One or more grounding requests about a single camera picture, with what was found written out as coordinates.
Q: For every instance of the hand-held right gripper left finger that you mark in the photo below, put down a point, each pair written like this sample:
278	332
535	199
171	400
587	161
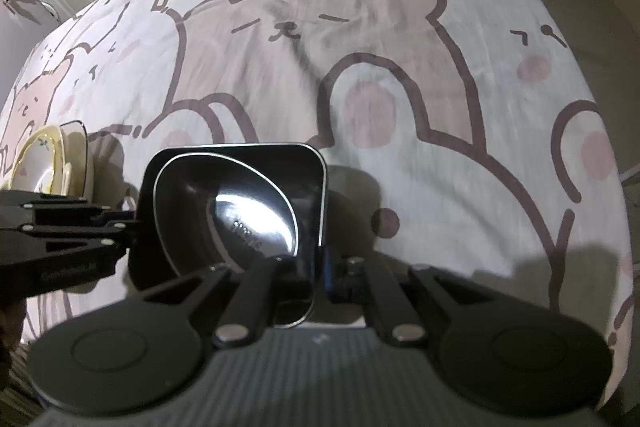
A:
265	277

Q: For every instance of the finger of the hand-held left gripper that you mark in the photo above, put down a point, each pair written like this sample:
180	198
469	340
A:
75	213
75	244

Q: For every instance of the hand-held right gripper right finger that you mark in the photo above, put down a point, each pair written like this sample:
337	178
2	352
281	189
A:
370	287

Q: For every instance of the white plate with dark rim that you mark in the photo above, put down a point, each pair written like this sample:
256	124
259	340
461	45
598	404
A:
88	157

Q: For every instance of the floral plate with yellow rim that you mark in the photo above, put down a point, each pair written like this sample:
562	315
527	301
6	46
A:
35	157

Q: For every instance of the oval steel bowl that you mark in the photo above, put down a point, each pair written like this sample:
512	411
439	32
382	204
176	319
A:
240	207

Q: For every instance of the square steel container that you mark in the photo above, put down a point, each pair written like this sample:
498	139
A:
310	187

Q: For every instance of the printed cartoon blanket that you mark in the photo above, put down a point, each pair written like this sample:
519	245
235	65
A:
400	32

